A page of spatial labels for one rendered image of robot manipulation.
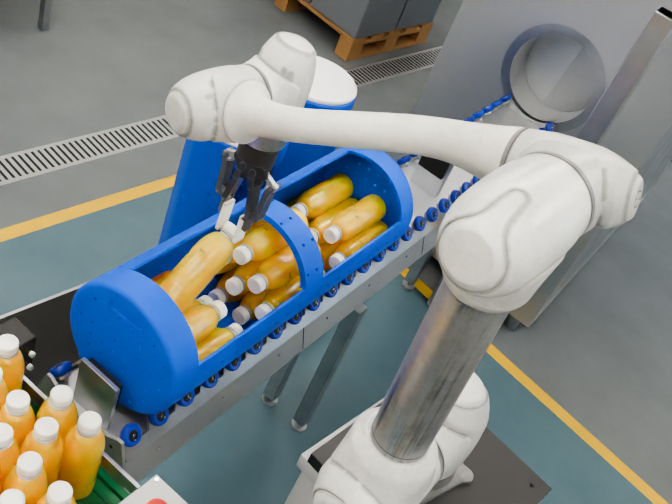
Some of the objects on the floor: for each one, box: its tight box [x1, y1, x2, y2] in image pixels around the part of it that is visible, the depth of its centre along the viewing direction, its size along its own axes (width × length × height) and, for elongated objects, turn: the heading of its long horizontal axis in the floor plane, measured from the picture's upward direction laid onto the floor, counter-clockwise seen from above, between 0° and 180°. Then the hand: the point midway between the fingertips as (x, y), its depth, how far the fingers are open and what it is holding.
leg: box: [261, 354, 299, 406], centre depth 289 cm, size 6×6×63 cm
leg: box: [402, 246, 436, 290], centre depth 360 cm, size 6×6×63 cm
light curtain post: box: [576, 7, 672, 145], centre depth 276 cm, size 6×6×170 cm
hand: (233, 221), depth 170 cm, fingers closed on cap, 4 cm apart
